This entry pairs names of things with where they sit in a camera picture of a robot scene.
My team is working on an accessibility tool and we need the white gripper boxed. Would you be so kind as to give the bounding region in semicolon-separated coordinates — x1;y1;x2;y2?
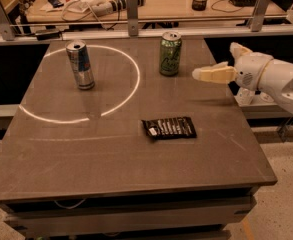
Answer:
192;42;273;91

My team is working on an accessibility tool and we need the green soda can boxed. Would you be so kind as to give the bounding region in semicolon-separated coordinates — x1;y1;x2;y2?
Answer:
159;31;182;76

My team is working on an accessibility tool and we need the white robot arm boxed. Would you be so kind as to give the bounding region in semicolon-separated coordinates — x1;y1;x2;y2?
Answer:
192;42;293;114

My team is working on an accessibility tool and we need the silver blue redbull can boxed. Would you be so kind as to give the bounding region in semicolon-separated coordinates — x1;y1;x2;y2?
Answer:
65;40;95;90

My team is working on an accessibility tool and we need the clear plastic bottle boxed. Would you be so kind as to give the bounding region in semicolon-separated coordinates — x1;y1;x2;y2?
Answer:
235;87;255;106

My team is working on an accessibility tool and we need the black mesh cup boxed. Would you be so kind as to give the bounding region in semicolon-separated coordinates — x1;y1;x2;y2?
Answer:
192;0;208;11

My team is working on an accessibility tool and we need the black snack packet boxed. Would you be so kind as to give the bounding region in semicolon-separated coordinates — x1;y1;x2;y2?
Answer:
142;117;197;140

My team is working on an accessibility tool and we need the grey cylindrical device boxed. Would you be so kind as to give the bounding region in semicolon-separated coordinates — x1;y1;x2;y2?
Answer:
91;0;146;17

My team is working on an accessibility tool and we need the right metal bracket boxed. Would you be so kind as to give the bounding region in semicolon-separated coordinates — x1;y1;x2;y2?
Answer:
248;0;271;32

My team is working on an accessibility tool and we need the metal bracket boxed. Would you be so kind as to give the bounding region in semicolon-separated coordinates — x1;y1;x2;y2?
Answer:
0;1;15;41
126;0;138;37
248;0;271;32

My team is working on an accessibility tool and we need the middle metal bracket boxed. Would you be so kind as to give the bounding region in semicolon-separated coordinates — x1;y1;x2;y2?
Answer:
126;0;138;37

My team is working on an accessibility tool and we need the left metal bracket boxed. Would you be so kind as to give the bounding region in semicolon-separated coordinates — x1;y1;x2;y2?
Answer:
0;1;15;41

